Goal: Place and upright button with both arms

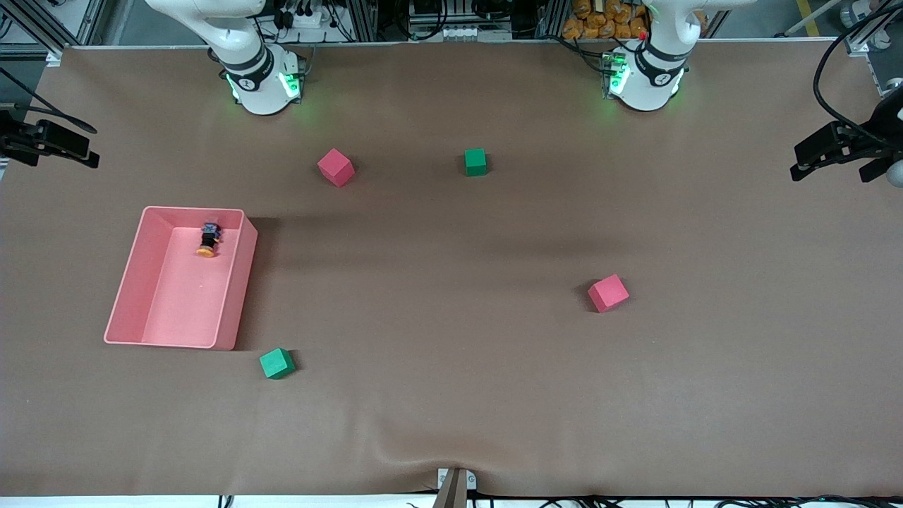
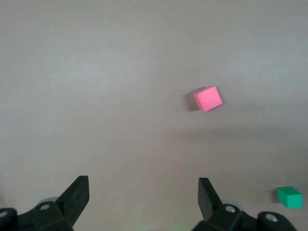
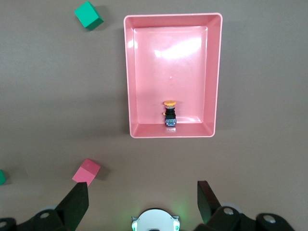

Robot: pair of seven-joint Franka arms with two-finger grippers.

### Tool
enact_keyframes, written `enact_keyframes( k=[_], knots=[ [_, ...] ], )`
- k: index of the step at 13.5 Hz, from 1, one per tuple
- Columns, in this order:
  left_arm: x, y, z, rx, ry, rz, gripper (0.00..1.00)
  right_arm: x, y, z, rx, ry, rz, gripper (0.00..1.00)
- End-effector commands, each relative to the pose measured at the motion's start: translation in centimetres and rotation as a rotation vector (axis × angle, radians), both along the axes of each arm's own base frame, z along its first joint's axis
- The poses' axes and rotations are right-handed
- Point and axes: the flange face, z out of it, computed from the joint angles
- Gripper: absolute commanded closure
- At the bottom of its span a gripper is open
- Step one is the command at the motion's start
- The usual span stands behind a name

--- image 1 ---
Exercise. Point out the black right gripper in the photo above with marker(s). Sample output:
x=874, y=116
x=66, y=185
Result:
x=10, y=132

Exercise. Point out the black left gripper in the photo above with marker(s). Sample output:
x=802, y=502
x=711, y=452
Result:
x=890, y=118

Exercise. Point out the yellow mushroom push button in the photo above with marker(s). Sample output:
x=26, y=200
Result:
x=209, y=240

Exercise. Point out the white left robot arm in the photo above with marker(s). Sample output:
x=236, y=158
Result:
x=649, y=85

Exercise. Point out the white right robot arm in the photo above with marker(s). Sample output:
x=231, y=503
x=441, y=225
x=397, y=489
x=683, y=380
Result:
x=255, y=85

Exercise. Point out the pink plastic bin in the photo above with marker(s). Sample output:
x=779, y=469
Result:
x=183, y=303

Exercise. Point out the pink foam cube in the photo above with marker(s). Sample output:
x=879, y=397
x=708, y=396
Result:
x=335, y=168
x=608, y=293

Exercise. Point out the orange packets pile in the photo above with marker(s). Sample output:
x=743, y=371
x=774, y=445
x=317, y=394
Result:
x=600, y=21

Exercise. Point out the white power strip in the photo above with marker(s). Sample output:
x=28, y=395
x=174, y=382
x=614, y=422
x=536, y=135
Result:
x=310, y=19

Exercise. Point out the green foam cube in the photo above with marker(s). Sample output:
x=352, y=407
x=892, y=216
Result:
x=475, y=162
x=276, y=364

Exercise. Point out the white terminal strip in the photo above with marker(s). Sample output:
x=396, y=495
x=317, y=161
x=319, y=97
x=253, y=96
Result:
x=458, y=32

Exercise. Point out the aluminium frame strut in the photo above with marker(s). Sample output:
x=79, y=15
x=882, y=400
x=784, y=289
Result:
x=871, y=32
x=92, y=17

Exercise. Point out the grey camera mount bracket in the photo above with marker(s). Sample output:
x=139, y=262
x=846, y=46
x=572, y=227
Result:
x=451, y=490

